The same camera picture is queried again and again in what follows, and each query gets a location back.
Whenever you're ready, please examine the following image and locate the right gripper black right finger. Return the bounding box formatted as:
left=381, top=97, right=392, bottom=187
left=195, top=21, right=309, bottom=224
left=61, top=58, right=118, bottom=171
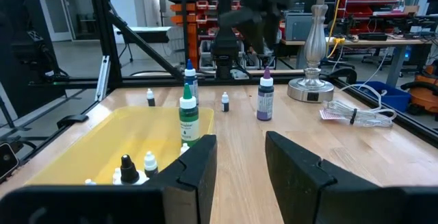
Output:
left=265, top=130, right=383, bottom=224

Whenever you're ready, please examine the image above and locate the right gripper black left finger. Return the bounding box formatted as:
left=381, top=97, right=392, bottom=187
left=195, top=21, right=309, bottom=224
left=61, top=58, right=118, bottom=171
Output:
left=146, top=134, right=219, bottom=224

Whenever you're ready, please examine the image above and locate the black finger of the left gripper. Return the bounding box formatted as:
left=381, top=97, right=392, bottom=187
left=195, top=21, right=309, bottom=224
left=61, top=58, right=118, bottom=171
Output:
left=218, top=7, right=266, bottom=54
left=266, top=10, right=285, bottom=51

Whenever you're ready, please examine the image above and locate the large green food coloring bottle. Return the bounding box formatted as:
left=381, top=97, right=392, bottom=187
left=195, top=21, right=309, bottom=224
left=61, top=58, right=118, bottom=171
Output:
left=178, top=82, right=201, bottom=148

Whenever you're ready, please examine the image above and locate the large black food coloring bottle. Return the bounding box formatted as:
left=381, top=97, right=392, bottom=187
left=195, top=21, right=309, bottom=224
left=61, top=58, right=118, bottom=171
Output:
left=119, top=153, right=150, bottom=186

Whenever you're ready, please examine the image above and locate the large purple food coloring bottle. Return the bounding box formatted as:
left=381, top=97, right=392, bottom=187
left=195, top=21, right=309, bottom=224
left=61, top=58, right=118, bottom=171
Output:
left=256, top=66, right=275, bottom=122

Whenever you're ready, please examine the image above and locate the large blue food coloring bottle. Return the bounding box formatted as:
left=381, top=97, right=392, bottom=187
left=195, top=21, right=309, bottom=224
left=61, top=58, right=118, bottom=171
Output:
left=183, top=58, right=200, bottom=105

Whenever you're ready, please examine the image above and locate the grey metal box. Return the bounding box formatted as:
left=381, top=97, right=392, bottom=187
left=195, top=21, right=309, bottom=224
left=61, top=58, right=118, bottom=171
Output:
left=285, top=12, right=314, bottom=42

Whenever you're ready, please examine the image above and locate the black shelf with orange bins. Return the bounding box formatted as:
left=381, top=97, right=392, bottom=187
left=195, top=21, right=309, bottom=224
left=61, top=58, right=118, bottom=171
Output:
left=169, top=0, right=247, bottom=71

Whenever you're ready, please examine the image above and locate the silver lamp base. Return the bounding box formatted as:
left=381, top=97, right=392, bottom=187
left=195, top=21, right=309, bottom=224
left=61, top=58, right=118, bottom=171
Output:
left=286, top=0, right=335, bottom=103

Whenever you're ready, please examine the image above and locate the yellow translucent plastic bin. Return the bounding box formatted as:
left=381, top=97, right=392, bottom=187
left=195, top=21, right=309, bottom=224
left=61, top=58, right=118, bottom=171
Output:
left=25, top=105, right=216, bottom=187

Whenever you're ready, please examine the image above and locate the wooden workbench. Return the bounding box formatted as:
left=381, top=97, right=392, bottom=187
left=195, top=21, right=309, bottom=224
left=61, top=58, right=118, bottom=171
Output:
left=280, top=35, right=430, bottom=88

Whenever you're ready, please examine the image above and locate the blue plastic crate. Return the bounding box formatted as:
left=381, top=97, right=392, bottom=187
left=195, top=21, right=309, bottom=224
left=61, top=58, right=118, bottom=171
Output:
left=355, top=80, right=411, bottom=113

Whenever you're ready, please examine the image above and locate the black table-edge clamp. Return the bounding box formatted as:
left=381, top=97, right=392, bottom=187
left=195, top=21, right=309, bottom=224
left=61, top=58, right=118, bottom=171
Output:
left=56, top=114, right=90, bottom=129

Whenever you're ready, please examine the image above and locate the silver aluminium bar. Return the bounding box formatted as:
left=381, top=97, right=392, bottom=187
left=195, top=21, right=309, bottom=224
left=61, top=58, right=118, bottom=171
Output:
left=94, top=55, right=111, bottom=102

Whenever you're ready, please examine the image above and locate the orange shop vacuum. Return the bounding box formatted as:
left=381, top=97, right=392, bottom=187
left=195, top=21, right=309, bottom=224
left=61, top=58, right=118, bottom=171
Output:
left=400, top=64, right=438, bottom=115

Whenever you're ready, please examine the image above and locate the yellow cable with plug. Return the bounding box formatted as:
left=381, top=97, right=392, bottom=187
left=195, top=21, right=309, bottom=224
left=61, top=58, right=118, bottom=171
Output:
left=326, top=0, right=345, bottom=60

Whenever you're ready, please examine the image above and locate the bundled clear lamp cable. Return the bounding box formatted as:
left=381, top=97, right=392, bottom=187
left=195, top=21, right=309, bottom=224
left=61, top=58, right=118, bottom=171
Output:
left=318, top=83, right=398, bottom=129

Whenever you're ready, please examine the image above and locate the black aluminium table frame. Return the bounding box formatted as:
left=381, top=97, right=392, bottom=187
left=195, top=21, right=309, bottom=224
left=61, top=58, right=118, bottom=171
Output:
left=29, top=0, right=438, bottom=142

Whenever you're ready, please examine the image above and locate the black table-edge camera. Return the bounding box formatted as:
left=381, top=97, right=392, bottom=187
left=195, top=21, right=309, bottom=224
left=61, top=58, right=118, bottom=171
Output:
left=0, top=141, right=20, bottom=184

